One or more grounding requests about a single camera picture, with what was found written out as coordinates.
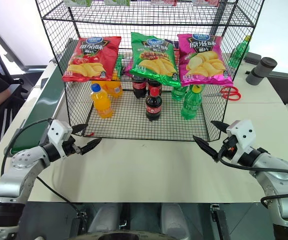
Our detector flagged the green conveyor belt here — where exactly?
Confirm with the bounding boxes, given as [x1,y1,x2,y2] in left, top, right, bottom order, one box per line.
[10,37,79,155]

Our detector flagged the cola bottle red cap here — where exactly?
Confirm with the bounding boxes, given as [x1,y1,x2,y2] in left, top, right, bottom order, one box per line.
[145,86,163,122]

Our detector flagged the black wire mesh rack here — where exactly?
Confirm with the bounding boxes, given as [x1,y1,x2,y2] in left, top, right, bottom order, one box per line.
[35,0,266,143]

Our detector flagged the red handled scissors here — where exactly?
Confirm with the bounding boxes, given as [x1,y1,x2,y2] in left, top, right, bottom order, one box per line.
[218,86,242,102]

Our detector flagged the grey cylindrical flask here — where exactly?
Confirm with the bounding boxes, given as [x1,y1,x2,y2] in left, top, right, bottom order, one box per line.
[245,56,278,86]

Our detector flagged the green soda bottle yellow cap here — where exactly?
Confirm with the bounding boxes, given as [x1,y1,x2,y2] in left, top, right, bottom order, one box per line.
[180,84,204,121]

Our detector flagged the orange soda bottle blue cap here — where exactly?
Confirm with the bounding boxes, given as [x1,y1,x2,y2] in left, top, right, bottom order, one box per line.
[90,83,114,119]

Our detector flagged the green potato chips bag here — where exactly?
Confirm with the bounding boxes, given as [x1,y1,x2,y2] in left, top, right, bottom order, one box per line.
[128,31,182,88]

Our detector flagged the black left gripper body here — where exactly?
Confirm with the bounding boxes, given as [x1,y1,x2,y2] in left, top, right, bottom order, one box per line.
[62,136,82,157]

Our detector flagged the magenta potato chips bag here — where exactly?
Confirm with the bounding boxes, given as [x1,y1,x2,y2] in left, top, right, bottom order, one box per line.
[177,33,234,88]

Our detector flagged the green snack package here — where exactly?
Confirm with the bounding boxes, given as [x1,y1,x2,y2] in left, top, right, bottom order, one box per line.
[115,53,124,81]

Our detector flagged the black bracket strap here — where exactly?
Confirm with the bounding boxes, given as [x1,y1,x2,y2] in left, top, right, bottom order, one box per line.
[70,211,88,240]
[210,203,232,240]

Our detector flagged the pink carton box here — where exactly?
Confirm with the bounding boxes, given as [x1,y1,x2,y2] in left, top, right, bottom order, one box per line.
[150,0,178,7]
[192,0,221,8]

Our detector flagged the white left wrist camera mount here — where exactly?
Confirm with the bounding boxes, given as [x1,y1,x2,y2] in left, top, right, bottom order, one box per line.
[47,119,73,158]

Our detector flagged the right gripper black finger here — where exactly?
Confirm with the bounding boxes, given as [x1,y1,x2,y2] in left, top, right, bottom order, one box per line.
[210,120,231,135]
[192,135,219,163]

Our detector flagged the pink snack package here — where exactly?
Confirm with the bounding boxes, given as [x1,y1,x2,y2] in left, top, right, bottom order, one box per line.
[123,61,134,76]

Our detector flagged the black cable under left arm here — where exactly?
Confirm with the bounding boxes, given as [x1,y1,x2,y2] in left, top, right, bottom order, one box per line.
[37,176,84,218]

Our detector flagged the black cable under arm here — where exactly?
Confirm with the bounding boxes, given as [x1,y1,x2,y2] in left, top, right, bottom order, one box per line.
[37,176,84,218]
[260,189,288,209]

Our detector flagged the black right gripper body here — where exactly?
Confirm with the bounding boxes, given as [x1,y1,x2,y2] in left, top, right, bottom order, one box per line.
[217,134,239,161]

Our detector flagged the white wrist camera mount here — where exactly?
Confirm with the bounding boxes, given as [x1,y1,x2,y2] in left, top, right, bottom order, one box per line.
[47,119,73,158]
[225,119,256,157]

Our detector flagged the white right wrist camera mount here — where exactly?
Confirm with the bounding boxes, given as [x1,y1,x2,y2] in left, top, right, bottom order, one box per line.
[225,119,256,157]

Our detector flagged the black cable under right arm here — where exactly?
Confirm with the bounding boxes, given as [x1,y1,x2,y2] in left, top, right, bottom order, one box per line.
[260,189,288,209]

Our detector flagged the green carton box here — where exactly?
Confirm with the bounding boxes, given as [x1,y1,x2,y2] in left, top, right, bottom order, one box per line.
[103,0,131,7]
[63,0,93,8]

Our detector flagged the red potato chips bag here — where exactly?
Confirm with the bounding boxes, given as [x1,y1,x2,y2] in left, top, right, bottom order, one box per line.
[62,36,122,83]

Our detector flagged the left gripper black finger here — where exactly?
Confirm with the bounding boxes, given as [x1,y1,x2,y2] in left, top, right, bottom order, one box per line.
[81,137,102,155]
[71,123,87,136]

